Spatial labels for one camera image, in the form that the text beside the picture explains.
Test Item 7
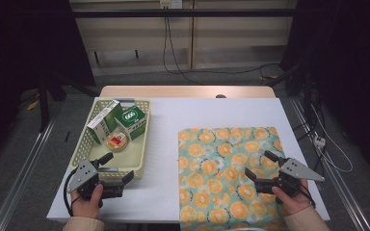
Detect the person's left hand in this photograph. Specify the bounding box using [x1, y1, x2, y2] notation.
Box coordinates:
[70, 183, 104, 219]

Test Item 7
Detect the orange print cloth bag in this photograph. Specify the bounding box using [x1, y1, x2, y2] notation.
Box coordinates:
[177, 126, 287, 231]

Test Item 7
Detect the white cable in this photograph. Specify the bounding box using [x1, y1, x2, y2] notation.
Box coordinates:
[311, 104, 355, 174]

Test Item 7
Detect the metal floor rail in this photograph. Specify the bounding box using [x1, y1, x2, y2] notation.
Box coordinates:
[288, 97, 370, 231]
[0, 118, 57, 231]

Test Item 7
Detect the tall green white box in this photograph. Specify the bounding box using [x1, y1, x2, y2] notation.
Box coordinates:
[86, 99, 123, 145]

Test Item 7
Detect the person's right hand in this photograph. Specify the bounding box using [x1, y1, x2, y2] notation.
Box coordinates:
[271, 178, 312, 217]

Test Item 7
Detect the black metal stand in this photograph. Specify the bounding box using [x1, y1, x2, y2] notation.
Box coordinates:
[37, 75, 100, 133]

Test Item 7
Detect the round snack packet red label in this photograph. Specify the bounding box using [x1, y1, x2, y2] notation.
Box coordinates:
[105, 131, 129, 153]

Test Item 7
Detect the black wall cable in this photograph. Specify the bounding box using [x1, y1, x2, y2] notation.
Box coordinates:
[162, 15, 282, 86]

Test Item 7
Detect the black cable bundle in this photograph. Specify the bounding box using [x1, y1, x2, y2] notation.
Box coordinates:
[288, 64, 327, 174]

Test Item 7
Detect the white wall socket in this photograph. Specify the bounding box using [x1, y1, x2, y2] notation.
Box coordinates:
[159, 0, 183, 10]

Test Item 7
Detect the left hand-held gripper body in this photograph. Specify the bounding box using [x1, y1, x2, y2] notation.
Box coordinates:
[66, 158, 124, 200]

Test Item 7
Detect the white power strip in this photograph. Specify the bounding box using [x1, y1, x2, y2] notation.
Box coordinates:
[313, 135, 327, 149]

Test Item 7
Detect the pale yellow plastic basket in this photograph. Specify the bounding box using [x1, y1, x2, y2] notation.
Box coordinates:
[69, 97, 152, 180]

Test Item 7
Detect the left hand-held gripper cable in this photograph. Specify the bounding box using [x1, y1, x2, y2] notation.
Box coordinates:
[63, 167, 78, 217]

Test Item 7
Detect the green cube box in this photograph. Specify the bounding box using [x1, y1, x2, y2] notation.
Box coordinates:
[114, 105, 147, 141]

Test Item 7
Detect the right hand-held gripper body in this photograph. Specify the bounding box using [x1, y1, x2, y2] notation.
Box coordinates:
[254, 157, 326, 197]

